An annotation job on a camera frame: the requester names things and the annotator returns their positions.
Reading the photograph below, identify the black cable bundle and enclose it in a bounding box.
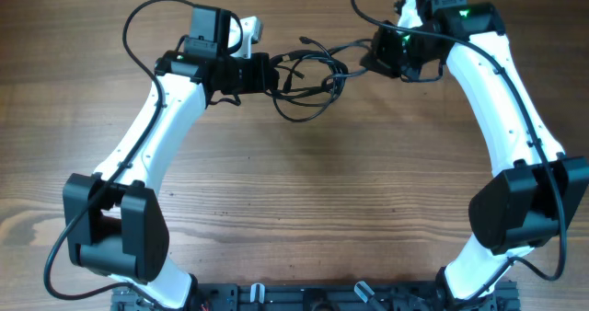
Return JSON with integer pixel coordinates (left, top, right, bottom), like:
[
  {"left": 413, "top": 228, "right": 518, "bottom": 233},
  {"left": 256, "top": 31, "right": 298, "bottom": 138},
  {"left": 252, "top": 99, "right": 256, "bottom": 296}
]
[{"left": 269, "top": 36, "right": 374, "bottom": 123}]

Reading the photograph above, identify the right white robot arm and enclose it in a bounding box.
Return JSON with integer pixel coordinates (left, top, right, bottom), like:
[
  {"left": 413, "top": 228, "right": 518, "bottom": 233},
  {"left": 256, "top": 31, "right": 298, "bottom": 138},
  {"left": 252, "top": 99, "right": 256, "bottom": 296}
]
[{"left": 361, "top": 0, "right": 588, "bottom": 309}]

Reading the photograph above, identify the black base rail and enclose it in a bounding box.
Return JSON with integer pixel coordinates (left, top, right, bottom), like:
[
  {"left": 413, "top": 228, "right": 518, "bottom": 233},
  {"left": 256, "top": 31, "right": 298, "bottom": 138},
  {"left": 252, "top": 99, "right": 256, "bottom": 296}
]
[{"left": 110, "top": 282, "right": 521, "bottom": 311}]

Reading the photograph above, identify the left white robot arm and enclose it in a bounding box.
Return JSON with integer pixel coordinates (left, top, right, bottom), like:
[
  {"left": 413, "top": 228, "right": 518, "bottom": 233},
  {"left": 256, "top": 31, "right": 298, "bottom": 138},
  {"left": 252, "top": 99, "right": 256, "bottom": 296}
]
[{"left": 60, "top": 6, "right": 278, "bottom": 310}]

